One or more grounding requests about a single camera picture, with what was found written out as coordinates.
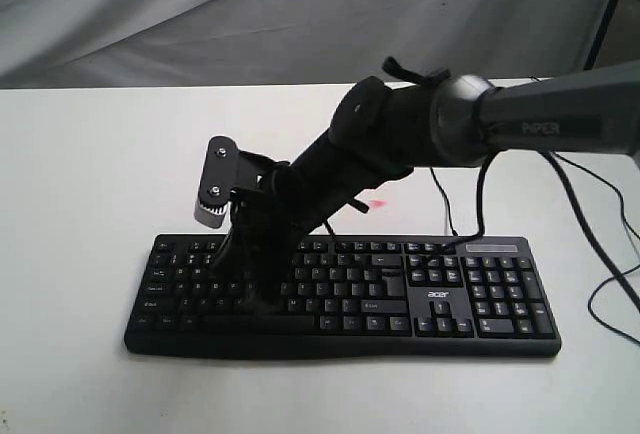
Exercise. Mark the grey backdrop cloth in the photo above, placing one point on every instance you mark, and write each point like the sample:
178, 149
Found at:
137, 43

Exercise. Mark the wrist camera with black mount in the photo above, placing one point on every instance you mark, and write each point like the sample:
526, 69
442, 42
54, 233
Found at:
220, 184

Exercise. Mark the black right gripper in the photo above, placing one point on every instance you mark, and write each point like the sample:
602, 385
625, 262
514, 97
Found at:
264, 258

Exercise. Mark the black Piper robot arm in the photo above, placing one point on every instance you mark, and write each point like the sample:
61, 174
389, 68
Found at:
378, 134

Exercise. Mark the black Acer keyboard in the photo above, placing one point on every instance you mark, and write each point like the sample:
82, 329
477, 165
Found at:
354, 296

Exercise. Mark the black tripod stand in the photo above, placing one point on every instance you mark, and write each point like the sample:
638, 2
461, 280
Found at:
600, 34

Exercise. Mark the pink mark on table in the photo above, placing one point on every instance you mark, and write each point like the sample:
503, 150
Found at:
375, 204

